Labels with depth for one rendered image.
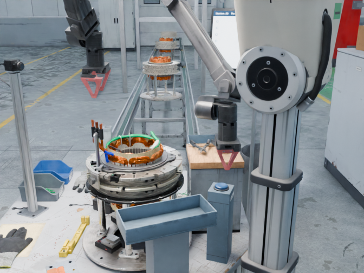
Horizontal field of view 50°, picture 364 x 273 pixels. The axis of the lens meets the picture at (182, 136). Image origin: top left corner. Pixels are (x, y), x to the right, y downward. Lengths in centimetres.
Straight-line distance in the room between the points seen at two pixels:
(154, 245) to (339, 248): 208
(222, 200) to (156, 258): 29
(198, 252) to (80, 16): 85
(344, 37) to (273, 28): 404
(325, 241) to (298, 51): 230
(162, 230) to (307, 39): 56
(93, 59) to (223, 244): 72
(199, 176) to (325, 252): 168
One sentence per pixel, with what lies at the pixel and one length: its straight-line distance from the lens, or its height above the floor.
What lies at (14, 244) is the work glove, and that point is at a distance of 152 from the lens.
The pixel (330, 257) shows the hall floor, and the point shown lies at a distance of 288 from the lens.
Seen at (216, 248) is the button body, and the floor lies 83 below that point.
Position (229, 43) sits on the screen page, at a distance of 223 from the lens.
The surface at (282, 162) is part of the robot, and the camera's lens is 98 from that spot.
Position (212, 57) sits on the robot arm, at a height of 143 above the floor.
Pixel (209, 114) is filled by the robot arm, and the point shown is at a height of 128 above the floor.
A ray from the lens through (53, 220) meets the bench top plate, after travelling 165.
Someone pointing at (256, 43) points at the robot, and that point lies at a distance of 87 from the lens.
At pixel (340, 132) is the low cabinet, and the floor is 46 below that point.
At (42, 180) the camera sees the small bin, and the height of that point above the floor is 82.
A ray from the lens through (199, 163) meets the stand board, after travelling 136.
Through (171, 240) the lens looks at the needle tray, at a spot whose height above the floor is 100.
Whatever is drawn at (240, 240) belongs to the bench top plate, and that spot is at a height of 78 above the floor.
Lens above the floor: 158
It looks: 19 degrees down
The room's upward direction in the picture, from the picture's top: straight up
